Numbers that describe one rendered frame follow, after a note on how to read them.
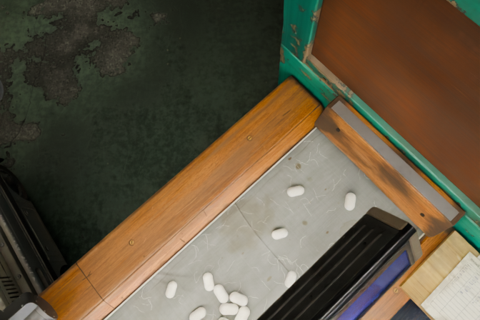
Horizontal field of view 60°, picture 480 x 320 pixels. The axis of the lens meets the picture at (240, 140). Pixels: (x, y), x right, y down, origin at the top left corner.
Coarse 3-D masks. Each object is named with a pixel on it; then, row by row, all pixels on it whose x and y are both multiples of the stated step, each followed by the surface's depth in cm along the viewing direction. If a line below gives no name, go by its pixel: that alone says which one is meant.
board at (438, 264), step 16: (448, 240) 77; (464, 240) 76; (432, 256) 76; (448, 256) 76; (464, 256) 76; (416, 272) 75; (432, 272) 75; (448, 272) 75; (416, 288) 75; (432, 288) 74; (416, 304) 75
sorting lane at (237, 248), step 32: (288, 160) 86; (320, 160) 86; (256, 192) 85; (320, 192) 84; (352, 192) 84; (224, 224) 83; (256, 224) 83; (288, 224) 83; (320, 224) 82; (352, 224) 82; (192, 256) 82; (224, 256) 82; (256, 256) 81; (288, 256) 81; (320, 256) 81; (160, 288) 81; (192, 288) 80; (224, 288) 80; (256, 288) 80; (288, 288) 79
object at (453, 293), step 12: (468, 264) 75; (456, 276) 74; (468, 276) 74; (444, 288) 74; (456, 288) 74; (468, 288) 74; (432, 300) 74; (444, 300) 74; (456, 300) 73; (468, 300) 73; (432, 312) 73; (444, 312) 73; (456, 312) 73; (468, 312) 73
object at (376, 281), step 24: (384, 216) 49; (360, 240) 48; (384, 240) 46; (408, 240) 45; (336, 264) 48; (360, 264) 45; (384, 264) 45; (408, 264) 49; (312, 288) 47; (336, 288) 45; (360, 288) 44; (384, 288) 48; (264, 312) 49; (288, 312) 47; (312, 312) 44; (336, 312) 44; (360, 312) 48
